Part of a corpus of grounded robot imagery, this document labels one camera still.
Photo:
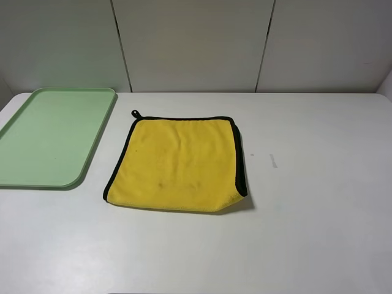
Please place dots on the green plastic tray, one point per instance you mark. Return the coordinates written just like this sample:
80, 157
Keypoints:
50, 140

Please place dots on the yellow towel with black trim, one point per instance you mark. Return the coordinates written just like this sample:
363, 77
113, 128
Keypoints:
179, 164

